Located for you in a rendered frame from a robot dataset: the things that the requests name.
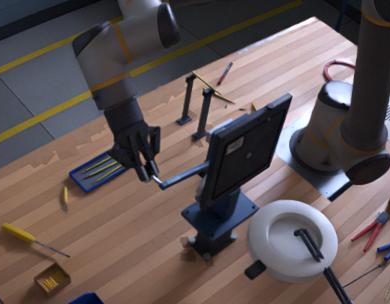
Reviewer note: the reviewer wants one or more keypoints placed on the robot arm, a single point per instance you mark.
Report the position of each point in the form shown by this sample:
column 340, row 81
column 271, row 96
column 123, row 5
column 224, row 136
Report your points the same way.
column 365, row 100

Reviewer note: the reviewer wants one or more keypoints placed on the blue crimper lever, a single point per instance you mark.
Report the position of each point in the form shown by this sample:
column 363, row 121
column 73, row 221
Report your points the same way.
column 182, row 176

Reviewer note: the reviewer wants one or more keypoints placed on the cardboard box of yellow terminals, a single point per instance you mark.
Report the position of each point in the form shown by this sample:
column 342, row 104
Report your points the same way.
column 52, row 279

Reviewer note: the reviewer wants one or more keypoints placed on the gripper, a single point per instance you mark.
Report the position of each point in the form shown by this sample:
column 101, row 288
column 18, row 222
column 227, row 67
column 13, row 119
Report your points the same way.
column 125, row 120

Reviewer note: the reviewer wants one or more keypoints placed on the blue bin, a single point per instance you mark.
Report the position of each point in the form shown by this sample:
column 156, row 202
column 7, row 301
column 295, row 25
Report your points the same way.
column 87, row 299

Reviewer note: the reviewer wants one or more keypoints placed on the blue post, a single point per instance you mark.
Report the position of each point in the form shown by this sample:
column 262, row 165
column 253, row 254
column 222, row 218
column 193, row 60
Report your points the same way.
column 341, row 15

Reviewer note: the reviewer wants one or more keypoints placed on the red pen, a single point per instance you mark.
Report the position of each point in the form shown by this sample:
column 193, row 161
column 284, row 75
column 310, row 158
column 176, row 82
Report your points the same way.
column 224, row 74

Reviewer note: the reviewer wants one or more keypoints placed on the grey base plate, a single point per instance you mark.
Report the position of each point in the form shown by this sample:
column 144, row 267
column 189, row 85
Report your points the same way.
column 332, row 185

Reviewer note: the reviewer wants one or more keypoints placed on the blue bench crimper body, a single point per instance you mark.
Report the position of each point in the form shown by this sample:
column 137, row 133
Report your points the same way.
column 238, row 156

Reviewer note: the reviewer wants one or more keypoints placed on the blue tray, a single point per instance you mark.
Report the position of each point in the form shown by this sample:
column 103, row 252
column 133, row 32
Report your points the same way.
column 82, row 181

